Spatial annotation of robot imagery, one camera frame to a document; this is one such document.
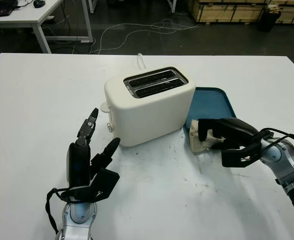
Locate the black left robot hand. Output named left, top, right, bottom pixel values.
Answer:
left=66, top=107, right=121, bottom=188

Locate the white office desk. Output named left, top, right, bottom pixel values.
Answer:
left=0, top=0, right=94, bottom=54

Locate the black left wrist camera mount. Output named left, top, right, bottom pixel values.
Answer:
left=60, top=167, right=120, bottom=203

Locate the white cable on floor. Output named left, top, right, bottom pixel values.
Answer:
left=89, top=17, right=201, bottom=55

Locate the slice of white bread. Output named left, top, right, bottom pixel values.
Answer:
left=188, top=119, right=224, bottom=155

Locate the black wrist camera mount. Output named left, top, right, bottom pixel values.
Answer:
left=221, top=139, right=262, bottom=169
left=60, top=167, right=120, bottom=203

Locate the cream white two-slot toaster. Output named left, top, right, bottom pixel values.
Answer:
left=103, top=66, right=196, bottom=147

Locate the black waste bin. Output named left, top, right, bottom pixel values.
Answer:
left=258, top=4, right=282, bottom=33

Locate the blue plastic tray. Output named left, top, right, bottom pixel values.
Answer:
left=182, top=86, right=238, bottom=136

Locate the large wooden crate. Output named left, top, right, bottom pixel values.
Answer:
left=188, top=0, right=266, bottom=25

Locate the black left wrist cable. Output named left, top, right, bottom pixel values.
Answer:
left=45, top=187, right=67, bottom=235

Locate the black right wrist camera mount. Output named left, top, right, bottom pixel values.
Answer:
left=221, top=139, right=262, bottom=169

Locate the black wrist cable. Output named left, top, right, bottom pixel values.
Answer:
left=45, top=187, right=67, bottom=235
left=259, top=127, right=294, bottom=156

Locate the white toaster lever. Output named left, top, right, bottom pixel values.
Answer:
left=99, top=101, right=112, bottom=113

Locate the white toaster power cord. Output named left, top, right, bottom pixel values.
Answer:
left=136, top=52, right=147, bottom=69

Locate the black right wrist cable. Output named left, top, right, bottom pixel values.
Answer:
left=259, top=127, right=294, bottom=156

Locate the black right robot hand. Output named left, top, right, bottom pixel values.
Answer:
left=198, top=117, right=262, bottom=151

